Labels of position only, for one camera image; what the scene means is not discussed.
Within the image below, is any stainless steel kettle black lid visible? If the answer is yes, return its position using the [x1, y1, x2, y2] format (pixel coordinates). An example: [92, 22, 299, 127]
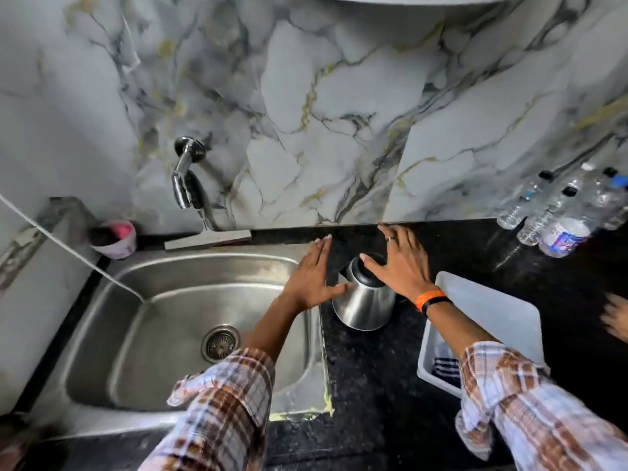
[332, 252, 397, 332]

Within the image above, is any white hose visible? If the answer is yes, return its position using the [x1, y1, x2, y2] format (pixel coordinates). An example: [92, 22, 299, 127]
[0, 193, 146, 304]

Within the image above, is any chrome wall tap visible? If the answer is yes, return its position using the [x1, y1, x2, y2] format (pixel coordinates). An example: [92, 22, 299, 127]
[171, 136, 219, 231]

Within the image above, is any clear plastic bottle blue cap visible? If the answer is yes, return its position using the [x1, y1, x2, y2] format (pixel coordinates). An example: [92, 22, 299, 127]
[602, 175, 628, 232]

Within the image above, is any orange wristband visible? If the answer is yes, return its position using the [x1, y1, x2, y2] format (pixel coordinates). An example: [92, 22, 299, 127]
[414, 288, 447, 312]

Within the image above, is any white plastic tray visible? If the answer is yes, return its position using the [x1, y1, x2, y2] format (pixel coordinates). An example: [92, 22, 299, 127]
[416, 271, 548, 399]

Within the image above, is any clear plastic bottle black cap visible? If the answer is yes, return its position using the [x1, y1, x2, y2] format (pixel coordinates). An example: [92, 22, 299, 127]
[516, 185, 579, 247]
[588, 166, 620, 211]
[497, 170, 554, 230]

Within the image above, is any stainless steel sink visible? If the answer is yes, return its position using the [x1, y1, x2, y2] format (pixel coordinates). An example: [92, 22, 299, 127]
[29, 242, 335, 437]

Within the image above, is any pink plastic cup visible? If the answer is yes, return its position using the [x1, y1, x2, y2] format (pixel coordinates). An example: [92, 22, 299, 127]
[89, 219, 138, 261]

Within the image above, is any large labelled clear plastic bottle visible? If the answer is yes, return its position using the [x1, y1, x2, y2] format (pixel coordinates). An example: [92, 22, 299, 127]
[538, 161, 607, 259]

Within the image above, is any person's right forearm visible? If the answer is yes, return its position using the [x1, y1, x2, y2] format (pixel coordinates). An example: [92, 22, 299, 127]
[422, 300, 628, 471]

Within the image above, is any white squeegee wiper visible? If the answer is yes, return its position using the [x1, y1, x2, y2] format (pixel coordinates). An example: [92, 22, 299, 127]
[164, 229, 253, 252]

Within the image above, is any black wristband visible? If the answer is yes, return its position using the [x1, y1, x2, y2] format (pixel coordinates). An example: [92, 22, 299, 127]
[421, 296, 453, 318]

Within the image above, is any person's right hand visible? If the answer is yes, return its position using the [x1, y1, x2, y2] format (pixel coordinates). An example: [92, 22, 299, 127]
[359, 223, 442, 302]

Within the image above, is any metal sink drain strainer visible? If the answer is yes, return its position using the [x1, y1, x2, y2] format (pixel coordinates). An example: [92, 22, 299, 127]
[201, 325, 241, 364]

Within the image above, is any person's left forearm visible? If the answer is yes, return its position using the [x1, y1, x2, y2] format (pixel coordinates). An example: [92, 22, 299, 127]
[139, 295, 322, 471]

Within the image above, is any person's left hand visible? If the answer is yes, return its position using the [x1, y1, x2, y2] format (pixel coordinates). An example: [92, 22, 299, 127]
[282, 235, 355, 310]

